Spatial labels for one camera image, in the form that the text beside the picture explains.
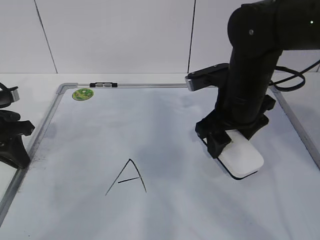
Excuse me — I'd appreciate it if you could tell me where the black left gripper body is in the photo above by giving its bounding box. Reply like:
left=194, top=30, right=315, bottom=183
left=0, top=110, right=35, bottom=141

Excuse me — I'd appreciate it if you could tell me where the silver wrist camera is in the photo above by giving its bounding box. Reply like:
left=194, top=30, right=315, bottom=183
left=0, top=83, right=20, bottom=109
left=185, top=63, right=229, bottom=92

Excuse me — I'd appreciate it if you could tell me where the round green magnet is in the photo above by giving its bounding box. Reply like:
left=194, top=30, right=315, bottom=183
left=72, top=88, right=94, bottom=101

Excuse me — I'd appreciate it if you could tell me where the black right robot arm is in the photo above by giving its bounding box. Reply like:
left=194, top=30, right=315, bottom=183
left=186, top=0, right=320, bottom=158

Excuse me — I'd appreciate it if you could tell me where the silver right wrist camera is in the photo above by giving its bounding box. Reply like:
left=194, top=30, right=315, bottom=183
left=185, top=63, right=229, bottom=92

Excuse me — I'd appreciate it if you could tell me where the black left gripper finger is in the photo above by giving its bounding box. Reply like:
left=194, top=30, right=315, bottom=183
left=0, top=136, right=31, bottom=168

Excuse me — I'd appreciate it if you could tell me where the white board with grey frame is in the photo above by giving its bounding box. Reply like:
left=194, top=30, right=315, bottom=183
left=0, top=88, right=320, bottom=240

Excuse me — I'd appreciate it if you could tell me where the black cable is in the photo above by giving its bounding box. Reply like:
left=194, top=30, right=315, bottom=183
left=268, top=58, right=320, bottom=93

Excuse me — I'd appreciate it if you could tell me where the white eraser with black felt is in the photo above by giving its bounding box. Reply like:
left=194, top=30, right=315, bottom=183
left=198, top=130, right=264, bottom=180

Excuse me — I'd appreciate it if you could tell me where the black and silver frame clip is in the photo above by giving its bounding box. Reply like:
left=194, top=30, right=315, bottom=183
left=89, top=82, right=118, bottom=88

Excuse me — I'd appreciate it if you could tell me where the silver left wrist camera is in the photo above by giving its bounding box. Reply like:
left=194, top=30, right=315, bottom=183
left=0, top=83, right=20, bottom=109

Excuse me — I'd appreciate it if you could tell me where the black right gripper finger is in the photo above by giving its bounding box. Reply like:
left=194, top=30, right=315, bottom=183
left=239, top=119, right=269, bottom=140
left=206, top=130, right=232, bottom=159

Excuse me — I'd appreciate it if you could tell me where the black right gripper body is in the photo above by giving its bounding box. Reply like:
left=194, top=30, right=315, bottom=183
left=195, top=94, right=276, bottom=139

